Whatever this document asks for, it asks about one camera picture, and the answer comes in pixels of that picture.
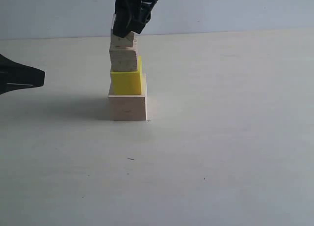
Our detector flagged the small pale wooden cube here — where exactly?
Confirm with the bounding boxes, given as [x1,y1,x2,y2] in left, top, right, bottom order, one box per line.
[110,13,137,47]

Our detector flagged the large pale wooden cube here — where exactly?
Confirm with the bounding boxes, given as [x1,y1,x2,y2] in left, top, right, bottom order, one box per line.
[107,73,147,121]

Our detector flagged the medium plywood cube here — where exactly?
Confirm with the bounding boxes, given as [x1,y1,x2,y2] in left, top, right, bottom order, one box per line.
[109,39,138,72]

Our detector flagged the yellow cube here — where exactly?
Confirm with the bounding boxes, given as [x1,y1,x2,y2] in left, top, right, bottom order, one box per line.
[110,56,144,95]

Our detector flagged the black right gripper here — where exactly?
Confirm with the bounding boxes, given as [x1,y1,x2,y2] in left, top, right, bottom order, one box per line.
[113,0,158,38]

